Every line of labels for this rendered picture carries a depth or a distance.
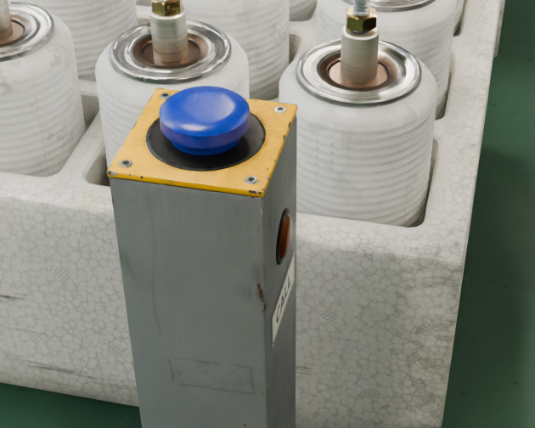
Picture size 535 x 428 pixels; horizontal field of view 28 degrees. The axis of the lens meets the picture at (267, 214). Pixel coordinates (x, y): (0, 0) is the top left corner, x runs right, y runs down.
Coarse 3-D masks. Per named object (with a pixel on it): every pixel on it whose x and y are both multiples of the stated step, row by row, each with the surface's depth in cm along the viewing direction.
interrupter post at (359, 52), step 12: (348, 36) 62; (360, 36) 62; (372, 36) 62; (348, 48) 62; (360, 48) 62; (372, 48) 62; (348, 60) 63; (360, 60) 62; (372, 60) 63; (348, 72) 63; (360, 72) 63; (372, 72) 63
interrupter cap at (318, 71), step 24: (312, 48) 66; (336, 48) 66; (384, 48) 66; (312, 72) 64; (336, 72) 64; (384, 72) 64; (408, 72) 64; (336, 96) 61; (360, 96) 62; (384, 96) 61
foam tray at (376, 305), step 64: (448, 128) 72; (0, 192) 67; (64, 192) 67; (448, 192) 66; (0, 256) 70; (64, 256) 69; (320, 256) 63; (384, 256) 62; (448, 256) 62; (0, 320) 74; (64, 320) 72; (320, 320) 67; (384, 320) 65; (448, 320) 64; (64, 384) 77; (128, 384) 75; (320, 384) 70; (384, 384) 69
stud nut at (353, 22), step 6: (348, 12) 61; (372, 12) 61; (348, 18) 61; (354, 18) 61; (360, 18) 61; (366, 18) 61; (372, 18) 61; (348, 24) 61; (354, 24) 61; (360, 24) 61; (366, 24) 61; (372, 24) 61; (354, 30) 61; (360, 30) 61; (366, 30) 61
